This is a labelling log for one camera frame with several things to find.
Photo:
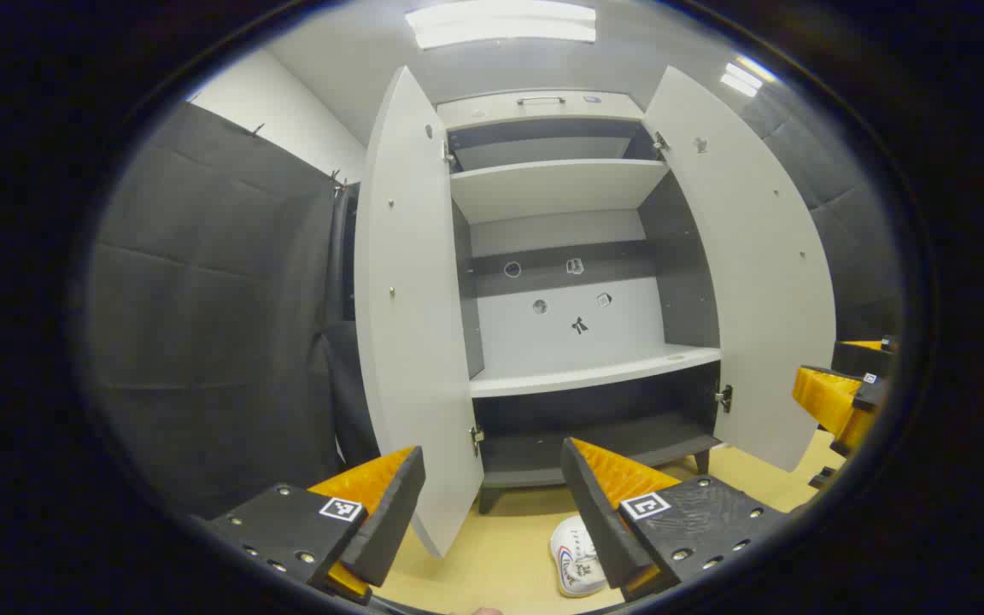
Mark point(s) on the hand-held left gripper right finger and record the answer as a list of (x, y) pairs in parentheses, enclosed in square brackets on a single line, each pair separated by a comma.
[(599, 512)]

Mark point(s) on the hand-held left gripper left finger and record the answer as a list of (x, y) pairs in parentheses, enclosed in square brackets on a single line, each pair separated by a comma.
[(389, 521)]

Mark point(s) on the small black object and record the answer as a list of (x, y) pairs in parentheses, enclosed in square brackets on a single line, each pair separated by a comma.
[(823, 478)]

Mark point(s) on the black backdrop cloth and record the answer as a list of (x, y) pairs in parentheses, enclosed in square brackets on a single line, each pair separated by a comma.
[(219, 325)]

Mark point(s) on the white canvas shoe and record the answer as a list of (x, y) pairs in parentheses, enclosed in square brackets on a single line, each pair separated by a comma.
[(577, 559)]

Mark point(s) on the grey cabinet door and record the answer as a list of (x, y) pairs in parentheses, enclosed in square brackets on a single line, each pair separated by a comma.
[(748, 282), (411, 299)]

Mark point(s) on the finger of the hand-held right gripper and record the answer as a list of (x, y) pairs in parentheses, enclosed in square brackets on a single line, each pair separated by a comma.
[(834, 401), (863, 357)]

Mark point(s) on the ceiling light panel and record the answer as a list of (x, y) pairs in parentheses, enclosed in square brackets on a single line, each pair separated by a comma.
[(500, 24), (744, 77)]

